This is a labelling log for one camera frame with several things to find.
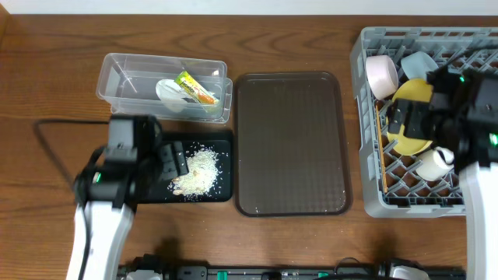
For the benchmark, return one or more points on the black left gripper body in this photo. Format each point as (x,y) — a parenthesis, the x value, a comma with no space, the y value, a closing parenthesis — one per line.
(164,162)

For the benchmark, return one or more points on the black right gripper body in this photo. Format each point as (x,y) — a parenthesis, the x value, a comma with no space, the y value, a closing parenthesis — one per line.
(416,119)

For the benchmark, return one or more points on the yellow plate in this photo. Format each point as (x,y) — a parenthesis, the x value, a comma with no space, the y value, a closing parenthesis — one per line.
(417,90)

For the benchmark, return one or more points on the white napkin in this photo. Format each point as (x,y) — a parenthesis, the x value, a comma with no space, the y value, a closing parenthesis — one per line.
(171,95)

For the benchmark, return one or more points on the light blue bowl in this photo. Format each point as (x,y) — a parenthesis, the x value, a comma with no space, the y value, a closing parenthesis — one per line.
(417,65)

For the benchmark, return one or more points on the white cup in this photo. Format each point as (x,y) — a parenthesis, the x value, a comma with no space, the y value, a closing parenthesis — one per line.
(435,163)

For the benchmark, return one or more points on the rice food waste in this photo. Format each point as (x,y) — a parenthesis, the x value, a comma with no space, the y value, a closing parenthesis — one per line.
(208,178)

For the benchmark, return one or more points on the green snack wrapper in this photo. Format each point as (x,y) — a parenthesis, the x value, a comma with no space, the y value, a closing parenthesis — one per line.
(195,90)

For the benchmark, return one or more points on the pink bowl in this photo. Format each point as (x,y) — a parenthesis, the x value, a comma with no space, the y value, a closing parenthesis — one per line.
(382,76)

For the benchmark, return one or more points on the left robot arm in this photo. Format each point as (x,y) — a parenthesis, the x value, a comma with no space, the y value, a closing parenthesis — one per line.
(127,171)

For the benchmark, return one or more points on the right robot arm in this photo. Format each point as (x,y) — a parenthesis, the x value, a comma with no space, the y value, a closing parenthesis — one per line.
(476,164)

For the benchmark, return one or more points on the black waste tray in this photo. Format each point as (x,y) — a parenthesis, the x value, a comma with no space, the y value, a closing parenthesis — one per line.
(220,142)

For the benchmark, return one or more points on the grey dishwasher rack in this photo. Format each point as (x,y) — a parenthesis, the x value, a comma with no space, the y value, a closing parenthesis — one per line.
(410,196)

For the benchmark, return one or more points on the clear plastic bin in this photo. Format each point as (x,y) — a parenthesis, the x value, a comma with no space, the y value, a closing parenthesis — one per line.
(128,83)

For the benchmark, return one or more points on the brown serving tray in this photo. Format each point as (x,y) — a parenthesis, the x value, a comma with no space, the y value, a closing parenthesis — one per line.
(292,157)

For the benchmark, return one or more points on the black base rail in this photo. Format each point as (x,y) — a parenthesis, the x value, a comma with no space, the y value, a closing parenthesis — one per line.
(153,267)

